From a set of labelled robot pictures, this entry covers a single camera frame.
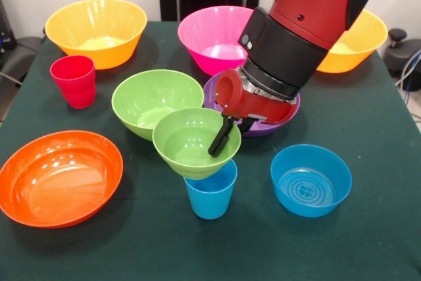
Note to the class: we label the pink large bowl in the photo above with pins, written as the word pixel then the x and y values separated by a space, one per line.
pixel 210 60

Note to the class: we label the dark green tablecloth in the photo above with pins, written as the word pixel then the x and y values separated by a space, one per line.
pixel 164 254

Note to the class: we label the red cup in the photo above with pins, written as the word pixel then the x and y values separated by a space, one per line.
pixel 77 90

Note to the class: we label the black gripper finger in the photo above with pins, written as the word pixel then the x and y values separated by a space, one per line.
pixel 246 124
pixel 222 137

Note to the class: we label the large green bowl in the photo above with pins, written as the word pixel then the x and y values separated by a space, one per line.
pixel 144 103

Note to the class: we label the purple bowl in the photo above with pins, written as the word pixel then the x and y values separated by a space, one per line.
pixel 266 131

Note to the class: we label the blue cup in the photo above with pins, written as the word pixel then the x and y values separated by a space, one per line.
pixel 210 198

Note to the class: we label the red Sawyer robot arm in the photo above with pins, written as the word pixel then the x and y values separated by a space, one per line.
pixel 296 31

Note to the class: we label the orange shallow bowl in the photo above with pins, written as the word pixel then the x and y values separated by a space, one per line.
pixel 59 182

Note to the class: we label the blue bowl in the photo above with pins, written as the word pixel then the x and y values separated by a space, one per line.
pixel 309 198

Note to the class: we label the yellow-orange large bowl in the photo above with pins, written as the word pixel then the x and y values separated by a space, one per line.
pixel 361 47
pixel 98 54

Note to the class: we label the small green bowl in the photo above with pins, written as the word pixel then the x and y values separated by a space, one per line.
pixel 187 146

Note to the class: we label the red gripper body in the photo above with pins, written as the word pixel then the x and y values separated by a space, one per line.
pixel 260 106

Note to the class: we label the grey office chair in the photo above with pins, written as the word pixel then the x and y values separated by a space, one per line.
pixel 23 57

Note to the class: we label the black computer equipment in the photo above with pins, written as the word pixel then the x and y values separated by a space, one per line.
pixel 6 31

